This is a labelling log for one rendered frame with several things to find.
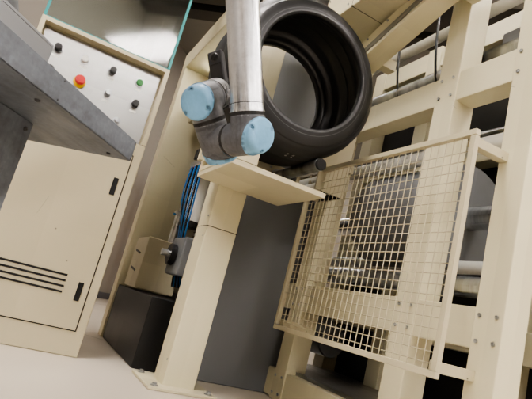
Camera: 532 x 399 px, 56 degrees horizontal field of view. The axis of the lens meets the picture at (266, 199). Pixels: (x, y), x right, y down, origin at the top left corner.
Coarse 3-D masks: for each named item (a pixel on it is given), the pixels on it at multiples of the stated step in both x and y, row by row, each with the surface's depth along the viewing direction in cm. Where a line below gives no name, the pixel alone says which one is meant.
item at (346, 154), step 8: (352, 144) 221; (344, 152) 219; (352, 152) 221; (328, 160) 214; (336, 160) 216; (344, 160) 218; (304, 176) 226; (320, 176) 212; (328, 176) 214; (336, 176) 216; (344, 176) 218; (304, 184) 225; (312, 184) 214; (320, 184) 212; (328, 184) 213; (336, 184) 215; (328, 192) 213
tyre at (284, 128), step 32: (288, 0) 172; (288, 32) 202; (320, 32) 198; (352, 32) 183; (320, 64) 209; (352, 64) 197; (320, 96) 209; (352, 96) 200; (288, 128) 168; (320, 128) 207; (352, 128) 180; (288, 160) 180
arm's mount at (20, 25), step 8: (0, 0) 75; (0, 8) 75; (8, 8) 76; (0, 16) 75; (8, 16) 77; (16, 16) 78; (8, 24) 77; (16, 24) 78; (24, 24) 80; (16, 32) 79; (24, 32) 80; (32, 32) 82; (24, 40) 81; (32, 40) 83; (40, 40) 84; (48, 40) 86; (32, 48) 83; (40, 48) 85; (48, 48) 87; (48, 56) 87
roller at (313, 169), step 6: (306, 162) 183; (312, 162) 179; (318, 162) 176; (324, 162) 177; (288, 168) 195; (294, 168) 190; (300, 168) 186; (306, 168) 182; (312, 168) 179; (318, 168) 176; (324, 168) 177; (282, 174) 199; (288, 174) 194; (294, 174) 191; (300, 174) 188; (306, 174) 186
